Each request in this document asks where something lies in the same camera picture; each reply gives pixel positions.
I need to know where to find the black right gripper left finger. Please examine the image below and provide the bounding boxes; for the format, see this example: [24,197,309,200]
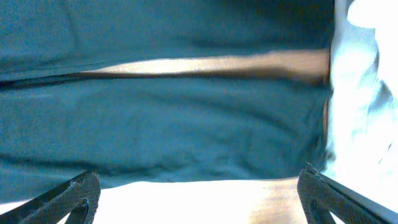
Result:
[1,171,101,224]

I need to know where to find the black leggings with red waistband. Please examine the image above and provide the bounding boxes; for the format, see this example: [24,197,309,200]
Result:
[1,0,335,203]

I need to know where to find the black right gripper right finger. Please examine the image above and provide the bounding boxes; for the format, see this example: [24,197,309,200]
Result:
[297,164,397,224]

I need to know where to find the white printed t-shirt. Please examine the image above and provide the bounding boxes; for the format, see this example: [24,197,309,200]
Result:
[324,0,397,210]

